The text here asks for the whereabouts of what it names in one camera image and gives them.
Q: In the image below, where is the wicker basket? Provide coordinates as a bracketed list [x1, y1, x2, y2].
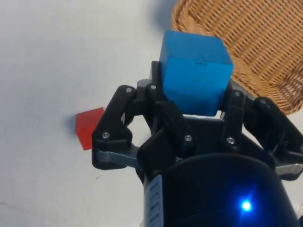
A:
[170, 0, 303, 116]

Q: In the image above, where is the red cube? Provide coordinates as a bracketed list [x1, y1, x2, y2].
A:
[75, 107, 105, 151]

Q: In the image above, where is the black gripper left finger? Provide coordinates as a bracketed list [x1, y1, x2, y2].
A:
[91, 61, 197, 171]

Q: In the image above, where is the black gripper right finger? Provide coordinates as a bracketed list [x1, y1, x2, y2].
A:
[219, 80, 303, 182]

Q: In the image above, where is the blue cube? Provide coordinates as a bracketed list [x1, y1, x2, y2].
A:
[159, 30, 234, 117]

